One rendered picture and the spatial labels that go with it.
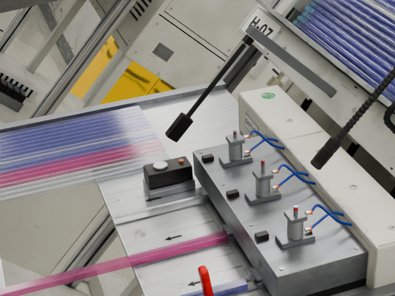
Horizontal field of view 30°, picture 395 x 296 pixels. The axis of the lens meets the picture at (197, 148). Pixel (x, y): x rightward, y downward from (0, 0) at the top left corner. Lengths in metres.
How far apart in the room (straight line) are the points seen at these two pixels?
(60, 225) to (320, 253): 1.65
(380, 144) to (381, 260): 0.20
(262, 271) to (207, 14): 1.43
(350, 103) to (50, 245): 1.60
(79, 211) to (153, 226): 1.40
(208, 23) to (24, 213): 0.87
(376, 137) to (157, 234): 0.37
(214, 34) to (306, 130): 1.18
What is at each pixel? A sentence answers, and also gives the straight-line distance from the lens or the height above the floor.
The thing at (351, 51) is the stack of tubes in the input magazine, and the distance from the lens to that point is 1.23.
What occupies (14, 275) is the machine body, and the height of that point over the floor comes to 0.62.
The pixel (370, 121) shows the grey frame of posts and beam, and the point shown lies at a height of 1.35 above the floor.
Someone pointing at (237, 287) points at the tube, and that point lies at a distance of 1.03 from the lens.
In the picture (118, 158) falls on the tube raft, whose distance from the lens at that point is 1.32.
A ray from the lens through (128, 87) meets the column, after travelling 4.29.
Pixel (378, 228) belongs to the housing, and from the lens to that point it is 1.03.
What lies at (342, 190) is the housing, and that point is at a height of 1.25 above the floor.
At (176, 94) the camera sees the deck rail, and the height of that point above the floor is 1.13.
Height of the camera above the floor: 1.38
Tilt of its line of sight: 12 degrees down
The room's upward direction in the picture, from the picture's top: 39 degrees clockwise
